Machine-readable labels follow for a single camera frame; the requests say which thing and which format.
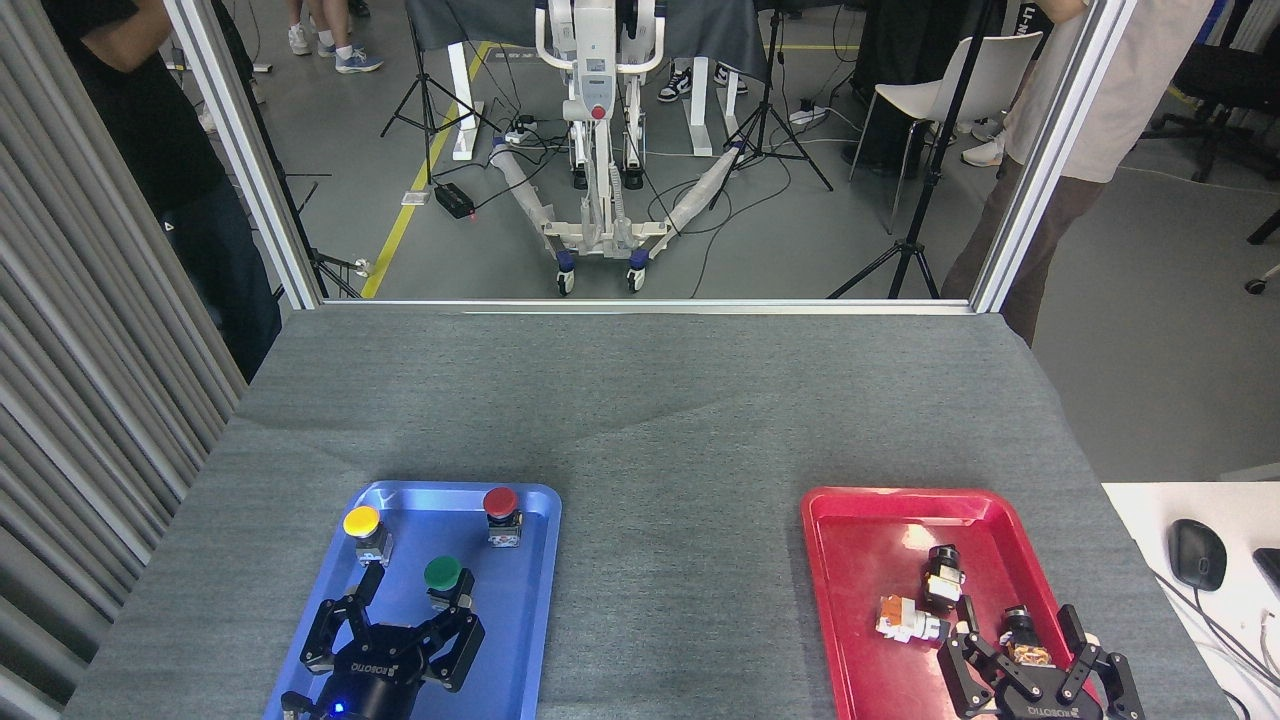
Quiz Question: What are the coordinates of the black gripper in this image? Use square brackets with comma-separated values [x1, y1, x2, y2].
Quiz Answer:
[937, 597, 1147, 720]
[300, 562, 487, 720]

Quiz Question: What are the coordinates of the green push button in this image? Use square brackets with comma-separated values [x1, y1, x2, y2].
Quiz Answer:
[423, 555, 476, 613]

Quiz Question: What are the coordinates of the yellow push button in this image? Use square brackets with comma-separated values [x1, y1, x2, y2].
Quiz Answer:
[342, 505, 394, 568]

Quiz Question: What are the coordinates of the red push button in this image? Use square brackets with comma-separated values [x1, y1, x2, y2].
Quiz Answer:
[482, 487, 525, 549]

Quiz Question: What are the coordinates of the blue plastic tray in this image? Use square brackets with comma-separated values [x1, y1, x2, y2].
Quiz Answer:
[262, 480, 563, 720]

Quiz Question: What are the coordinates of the black computer mouse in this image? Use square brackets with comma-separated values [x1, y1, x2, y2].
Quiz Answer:
[1168, 519, 1228, 592]

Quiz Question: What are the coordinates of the white side desk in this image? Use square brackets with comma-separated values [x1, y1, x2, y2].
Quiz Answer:
[1100, 482, 1280, 720]

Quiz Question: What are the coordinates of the red plastic tray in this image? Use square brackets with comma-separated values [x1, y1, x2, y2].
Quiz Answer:
[800, 486, 1111, 720]

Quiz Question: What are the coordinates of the grey felt table cover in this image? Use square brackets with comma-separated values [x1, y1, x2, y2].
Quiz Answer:
[60, 305, 1236, 720]

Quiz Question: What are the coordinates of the black tripod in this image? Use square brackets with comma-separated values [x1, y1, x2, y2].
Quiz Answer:
[828, 0, 1001, 299]
[380, 0, 501, 188]
[710, 0, 834, 211]
[270, 175, 371, 299]

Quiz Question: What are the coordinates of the grey corrugated panel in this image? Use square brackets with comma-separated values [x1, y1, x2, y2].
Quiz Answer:
[0, 0, 249, 720]

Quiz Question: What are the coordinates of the black chair base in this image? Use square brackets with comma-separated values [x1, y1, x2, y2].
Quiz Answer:
[1245, 208, 1280, 296]

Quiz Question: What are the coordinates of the white table leg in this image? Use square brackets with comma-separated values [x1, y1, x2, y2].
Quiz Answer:
[447, 42, 485, 162]
[688, 55, 741, 158]

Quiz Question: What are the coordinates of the white wheeled stand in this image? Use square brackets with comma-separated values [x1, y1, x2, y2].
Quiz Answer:
[488, 0, 746, 296]

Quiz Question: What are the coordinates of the white plastic chair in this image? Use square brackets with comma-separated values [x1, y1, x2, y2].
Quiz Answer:
[850, 32, 1043, 236]

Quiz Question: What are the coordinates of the black office chair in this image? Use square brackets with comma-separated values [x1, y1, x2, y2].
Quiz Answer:
[1140, 0, 1280, 186]

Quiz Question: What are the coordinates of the black switch with orange base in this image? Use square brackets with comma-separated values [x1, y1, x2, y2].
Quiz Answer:
[1000, 605, 1054, 669]

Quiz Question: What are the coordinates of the black selector switch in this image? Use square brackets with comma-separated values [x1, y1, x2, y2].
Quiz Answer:
[922, 545, 967, 612]

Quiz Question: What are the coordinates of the white orange switch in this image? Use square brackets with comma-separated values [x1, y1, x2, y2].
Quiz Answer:
[876, 595, 952, 647]

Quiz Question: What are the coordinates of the black desk cable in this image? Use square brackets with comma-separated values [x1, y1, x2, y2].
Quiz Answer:
[1150, 570, 1280, 696]

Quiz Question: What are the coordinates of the silver aluminium rail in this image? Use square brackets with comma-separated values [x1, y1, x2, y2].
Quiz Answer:
[320, 297, 976, 316]

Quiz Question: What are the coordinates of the silver aluminium post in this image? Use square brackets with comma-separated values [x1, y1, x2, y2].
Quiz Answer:
[165, 0, 331, 309]
[970, 0, 1141, 314]

